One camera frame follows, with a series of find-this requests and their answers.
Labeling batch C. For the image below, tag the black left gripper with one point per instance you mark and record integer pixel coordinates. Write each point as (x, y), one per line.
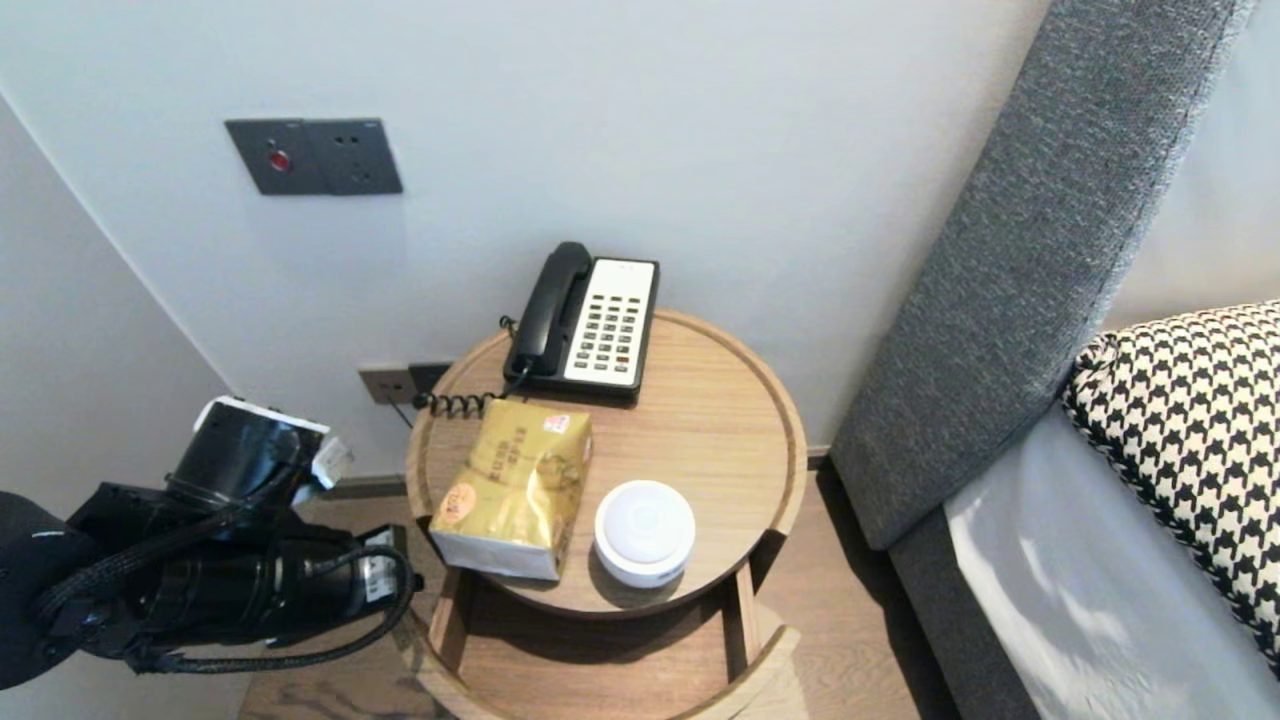
(375, 570)

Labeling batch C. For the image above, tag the gold tissue pack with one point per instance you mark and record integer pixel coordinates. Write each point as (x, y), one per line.
(520, 470)

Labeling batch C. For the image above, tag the curved-front wooden drawer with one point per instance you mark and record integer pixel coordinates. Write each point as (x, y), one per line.
(600, 670)

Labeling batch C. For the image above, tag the white round lidded container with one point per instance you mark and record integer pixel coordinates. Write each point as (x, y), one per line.
(643, 525)

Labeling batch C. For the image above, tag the black and orange left arm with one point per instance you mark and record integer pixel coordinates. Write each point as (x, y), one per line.
(200, 590)

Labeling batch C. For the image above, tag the white paper tag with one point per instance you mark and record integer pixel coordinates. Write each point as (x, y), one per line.
(332, 462)

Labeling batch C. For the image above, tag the black telephone handset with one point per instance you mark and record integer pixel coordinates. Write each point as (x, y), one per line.
(550, 298)

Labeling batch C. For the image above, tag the black telephone base white keypad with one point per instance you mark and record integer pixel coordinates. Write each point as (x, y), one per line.
(610, 330)

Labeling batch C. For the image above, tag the round wooden side table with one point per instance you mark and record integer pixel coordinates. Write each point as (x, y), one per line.
(700, 430)

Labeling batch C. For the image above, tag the grey fabric headboard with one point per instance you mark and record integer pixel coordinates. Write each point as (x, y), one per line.
(1000, 300)

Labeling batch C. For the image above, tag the white bed sheet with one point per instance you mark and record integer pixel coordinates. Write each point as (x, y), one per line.
(1080, 600)

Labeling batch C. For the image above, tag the black white houndstooth pillow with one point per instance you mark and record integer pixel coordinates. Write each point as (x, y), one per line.
(1190, 430)

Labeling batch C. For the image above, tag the small grey wall outlet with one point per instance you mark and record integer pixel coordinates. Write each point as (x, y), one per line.
(385, 385)

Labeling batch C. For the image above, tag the small black wall outlet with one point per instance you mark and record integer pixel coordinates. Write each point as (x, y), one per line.
(428, 377)

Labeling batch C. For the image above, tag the dark grey wall socket plate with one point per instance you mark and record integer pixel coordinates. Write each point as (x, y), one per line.
(360, 158)

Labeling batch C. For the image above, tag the dark grey red-button wall switch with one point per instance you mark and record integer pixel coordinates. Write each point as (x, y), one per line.
(278, 158)

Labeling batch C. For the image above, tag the grey fabric bed frame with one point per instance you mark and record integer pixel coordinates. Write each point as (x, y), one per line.
(950, 620)

